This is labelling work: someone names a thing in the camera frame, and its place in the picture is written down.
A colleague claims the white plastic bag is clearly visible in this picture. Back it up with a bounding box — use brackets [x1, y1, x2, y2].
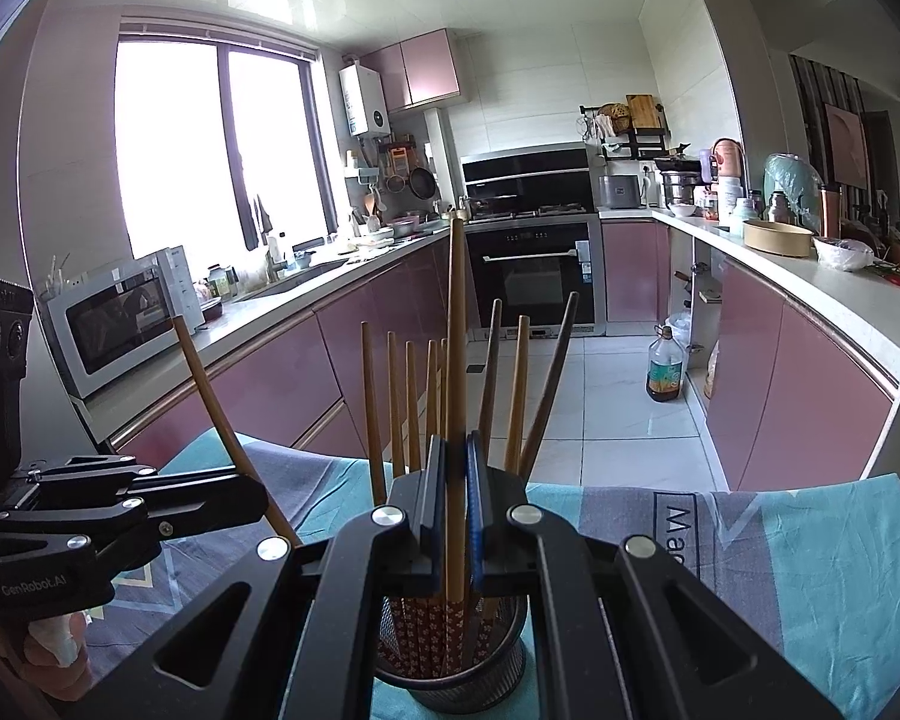
[813, 238, 875, 271]

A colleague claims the steel rice cooker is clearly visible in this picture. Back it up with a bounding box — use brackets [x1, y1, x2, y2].
[660, 171, 701, 206]

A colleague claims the black range hood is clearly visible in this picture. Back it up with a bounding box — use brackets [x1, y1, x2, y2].
[461, 145, 595, 218]

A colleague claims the white water heater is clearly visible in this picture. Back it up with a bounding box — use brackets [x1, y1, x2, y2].
[340, 64, 391, 138]

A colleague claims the dark brown wooden chopstick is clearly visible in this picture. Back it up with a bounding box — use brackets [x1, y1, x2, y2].
[478, 299, 502, 460]

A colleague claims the pink lower cabinets left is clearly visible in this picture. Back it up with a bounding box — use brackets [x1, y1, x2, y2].
[89, 232, 448, 468]

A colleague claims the black frying pan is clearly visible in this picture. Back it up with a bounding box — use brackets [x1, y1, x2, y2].
[406, 160, 437, 200]

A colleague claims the black mesh pen holder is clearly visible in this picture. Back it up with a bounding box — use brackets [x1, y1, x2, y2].
[375, 596, 528, 715]

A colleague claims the white microwave oven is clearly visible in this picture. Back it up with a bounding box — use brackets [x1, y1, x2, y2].
[40, 245, 205, 400]

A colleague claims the teal grey tablecloth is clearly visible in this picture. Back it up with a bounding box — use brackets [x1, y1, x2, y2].
[87, 436, 900, 718]

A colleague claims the bamboo chopstick red end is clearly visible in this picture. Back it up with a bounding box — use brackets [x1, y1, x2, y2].
[424, 340, 440, 444]
[437, 338, 448, 439]
[442, 214, 470, 608]
[386, 332, 406, 478]
[404, 340, 421, 473]
[170, 313, 304, 548]
[361, 322, 386, 505]

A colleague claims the pink thermos jug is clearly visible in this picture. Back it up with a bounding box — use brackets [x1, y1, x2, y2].
[712, 137, 745, 184]

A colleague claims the silver toaster box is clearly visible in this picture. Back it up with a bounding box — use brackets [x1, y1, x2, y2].
[596, 174, 640, 210]

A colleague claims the teal covered appliance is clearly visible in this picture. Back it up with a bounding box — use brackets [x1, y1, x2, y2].
[763, 153, 823, 232]

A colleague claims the black wall rack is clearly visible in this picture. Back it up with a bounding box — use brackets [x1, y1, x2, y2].
[577, 94, 668, 161]

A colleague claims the window with dark frame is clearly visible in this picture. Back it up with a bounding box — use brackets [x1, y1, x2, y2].
[113, 18, 340, 271]

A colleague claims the pink wall cabinet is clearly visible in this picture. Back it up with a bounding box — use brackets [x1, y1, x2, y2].
[361, 29, 463, 112]

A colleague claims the plastic oil bottle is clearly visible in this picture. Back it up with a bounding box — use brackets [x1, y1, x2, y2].
[645, 325, 686, 401]

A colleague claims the round bamboo steamer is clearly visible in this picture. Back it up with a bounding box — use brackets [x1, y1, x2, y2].
[743, 220, 814, 259]

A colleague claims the black built-in oven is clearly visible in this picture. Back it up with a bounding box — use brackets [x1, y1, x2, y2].
[464, 213, 606, 337]

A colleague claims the left hand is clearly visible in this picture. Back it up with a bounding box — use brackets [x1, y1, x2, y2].
[20, 611, 94, 702]

